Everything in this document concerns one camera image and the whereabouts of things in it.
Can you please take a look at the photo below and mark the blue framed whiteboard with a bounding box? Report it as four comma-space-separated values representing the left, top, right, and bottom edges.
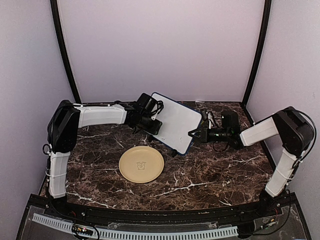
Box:
151, 92, 202, 156

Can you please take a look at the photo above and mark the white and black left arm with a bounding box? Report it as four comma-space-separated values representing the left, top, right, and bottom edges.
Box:
42, 96, 164, 218

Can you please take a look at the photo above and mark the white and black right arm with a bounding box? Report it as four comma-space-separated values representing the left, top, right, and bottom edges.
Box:
188, 106, 317, 198

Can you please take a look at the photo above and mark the black whiteboard stand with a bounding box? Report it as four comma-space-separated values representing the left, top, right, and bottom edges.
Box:
147, 135, 178, 158

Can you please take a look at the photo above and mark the beige plate with bear drawing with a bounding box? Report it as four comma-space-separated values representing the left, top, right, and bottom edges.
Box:
118, 146, 165, 184

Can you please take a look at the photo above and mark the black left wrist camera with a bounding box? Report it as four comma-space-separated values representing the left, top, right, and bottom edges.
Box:
136, 93, 158, 116

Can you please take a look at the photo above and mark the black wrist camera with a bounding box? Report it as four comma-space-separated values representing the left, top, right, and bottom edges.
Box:
221, 110, 240, 128
136, 93, 158, 116

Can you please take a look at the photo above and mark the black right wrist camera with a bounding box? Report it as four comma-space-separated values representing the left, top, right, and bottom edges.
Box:
221, 110, 240, 128

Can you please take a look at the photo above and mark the black front rail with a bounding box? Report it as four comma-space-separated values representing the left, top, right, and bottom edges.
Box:
27, 193, 296, 226

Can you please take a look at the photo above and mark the white slotted cable duct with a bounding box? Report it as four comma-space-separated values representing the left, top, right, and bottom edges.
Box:
31, 213, 239, 240

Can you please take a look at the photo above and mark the black left frame post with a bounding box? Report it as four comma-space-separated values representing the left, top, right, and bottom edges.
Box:
50, 0, 82, 104

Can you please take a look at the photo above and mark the black frame post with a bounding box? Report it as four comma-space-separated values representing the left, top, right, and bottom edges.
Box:
50, 0, 82, 104
241, 0, 272, 108

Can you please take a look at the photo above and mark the black right frame post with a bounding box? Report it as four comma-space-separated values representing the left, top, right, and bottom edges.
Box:
241, 0, 272, 108

